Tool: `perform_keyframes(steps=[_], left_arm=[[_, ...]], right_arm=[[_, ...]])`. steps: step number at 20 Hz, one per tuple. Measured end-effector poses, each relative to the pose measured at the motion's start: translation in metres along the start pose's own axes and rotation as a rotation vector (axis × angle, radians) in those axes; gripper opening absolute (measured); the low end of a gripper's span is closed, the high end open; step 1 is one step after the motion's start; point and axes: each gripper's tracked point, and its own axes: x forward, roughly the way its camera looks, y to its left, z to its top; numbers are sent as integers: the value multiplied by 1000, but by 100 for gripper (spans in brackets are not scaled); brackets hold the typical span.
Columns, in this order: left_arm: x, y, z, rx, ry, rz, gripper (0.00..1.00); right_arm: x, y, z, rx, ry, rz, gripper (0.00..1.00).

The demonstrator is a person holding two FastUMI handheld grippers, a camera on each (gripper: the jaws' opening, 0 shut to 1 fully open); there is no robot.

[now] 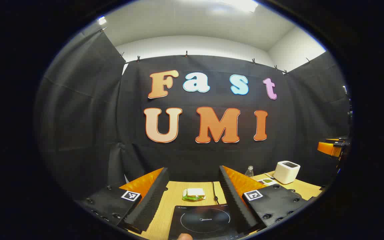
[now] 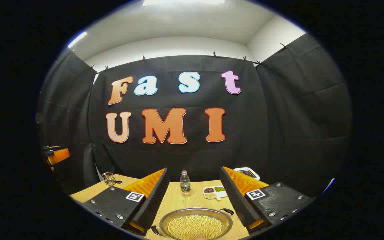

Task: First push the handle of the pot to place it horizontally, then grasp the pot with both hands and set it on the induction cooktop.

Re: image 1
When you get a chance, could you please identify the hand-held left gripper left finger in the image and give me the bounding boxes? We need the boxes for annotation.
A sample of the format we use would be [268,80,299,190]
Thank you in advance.
[75,167,170,235]

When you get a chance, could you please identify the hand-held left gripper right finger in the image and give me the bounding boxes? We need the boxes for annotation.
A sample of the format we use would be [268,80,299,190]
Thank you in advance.
[219,165,310,235]

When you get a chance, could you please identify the black backdrop cloth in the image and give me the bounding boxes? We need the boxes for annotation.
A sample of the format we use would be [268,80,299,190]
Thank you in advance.
[34,28,351,200]

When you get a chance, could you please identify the white toaster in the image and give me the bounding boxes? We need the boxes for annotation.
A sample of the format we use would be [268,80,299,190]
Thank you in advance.
[273,161,301,185]

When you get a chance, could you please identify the black induction cooktop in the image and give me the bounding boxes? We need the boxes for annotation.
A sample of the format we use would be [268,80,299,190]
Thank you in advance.
[168,204,242,240]

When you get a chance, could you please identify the sandwich with lettuce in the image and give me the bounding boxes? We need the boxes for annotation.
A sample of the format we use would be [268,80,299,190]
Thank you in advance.
[182,188,206,201]

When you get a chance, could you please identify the row of backdrop clips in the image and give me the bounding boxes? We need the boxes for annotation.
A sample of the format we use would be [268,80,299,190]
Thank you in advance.
[100,27,312,74]

